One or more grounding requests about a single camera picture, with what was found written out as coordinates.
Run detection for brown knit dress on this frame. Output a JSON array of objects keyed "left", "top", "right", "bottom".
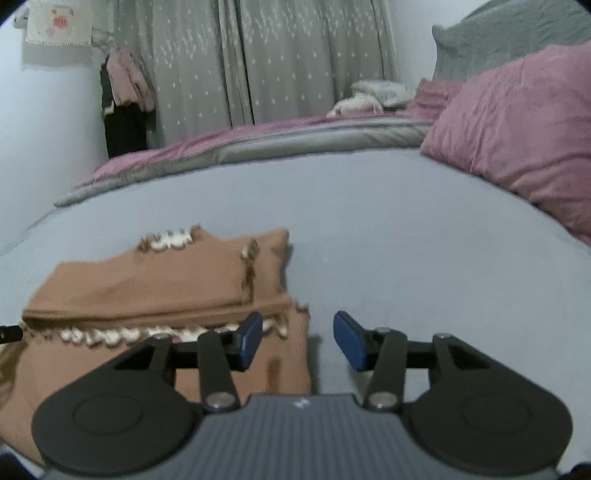
[{"left": 0, "top": 224, "right": 312, "bottom": 464}]

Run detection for white plush toy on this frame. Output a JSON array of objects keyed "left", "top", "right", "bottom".
[{"left": 327, "top": 95, "right": 384, "bottom": 116}]

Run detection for white cloth with pink print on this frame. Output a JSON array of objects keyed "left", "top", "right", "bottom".
[{"left": 22, "top": 0, "right": 95, "bottom": 47}]

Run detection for hanging black clothes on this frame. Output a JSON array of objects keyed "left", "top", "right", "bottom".
[{"left": 99, "top": 65, "right": 158, "bottom": 160}]

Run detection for small purple pillow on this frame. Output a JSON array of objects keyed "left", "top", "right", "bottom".
[{"left": 406, "top": 78, "right": 462, "bottom": 121}]

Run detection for grey-blue bed sheet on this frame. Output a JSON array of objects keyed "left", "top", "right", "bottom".
[{"left": 0, "top": 145, "right": 591, "bottom": 462}]

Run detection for grey star curtain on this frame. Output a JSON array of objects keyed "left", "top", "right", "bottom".
[{"left": 90, "top": 0, "right": 398, "bottom": 151}]

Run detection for large purple pillow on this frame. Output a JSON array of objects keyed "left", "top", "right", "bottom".
[{"left": 420, "top": 44, "right": 591, "bottom": 245}]

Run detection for purple and grey quilt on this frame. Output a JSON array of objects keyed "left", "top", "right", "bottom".
[{"left": 54, "top": 115, "right": 435, "bottom": 208}]

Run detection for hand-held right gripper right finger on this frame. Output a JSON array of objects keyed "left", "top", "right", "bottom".
[{"left": 333, "top": 311, "right": 490, "bottom": 411}]

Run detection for hanging pink clothes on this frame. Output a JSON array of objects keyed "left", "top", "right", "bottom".
[{"left": 105, "top": 47, "right": 158, "bottom": 113}]

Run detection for grey quilted headboard cover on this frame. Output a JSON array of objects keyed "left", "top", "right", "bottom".
[{"left": 431, "top": 0, "right": 591, "bottom": 86}]

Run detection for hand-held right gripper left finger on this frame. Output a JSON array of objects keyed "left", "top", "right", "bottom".
[{"left": 113, "top": 311, "right": 264, "bottom": 411}]

